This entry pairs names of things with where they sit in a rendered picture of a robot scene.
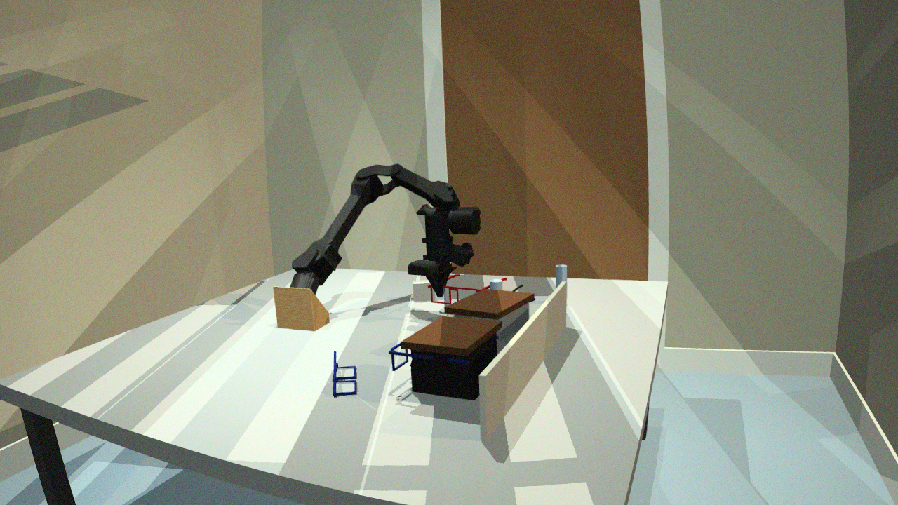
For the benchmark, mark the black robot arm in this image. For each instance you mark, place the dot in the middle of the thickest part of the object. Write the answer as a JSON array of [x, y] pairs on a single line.
[[322, 258]]

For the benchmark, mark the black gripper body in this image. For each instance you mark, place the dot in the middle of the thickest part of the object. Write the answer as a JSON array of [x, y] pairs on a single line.
[[431, 265]]

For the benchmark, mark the beige flat panel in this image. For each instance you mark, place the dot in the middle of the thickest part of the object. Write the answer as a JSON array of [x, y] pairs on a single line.
[[505, 378]]

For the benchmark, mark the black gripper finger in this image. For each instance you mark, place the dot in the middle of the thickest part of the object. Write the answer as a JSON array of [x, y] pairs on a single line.
[[436, 282], [445, 278]]

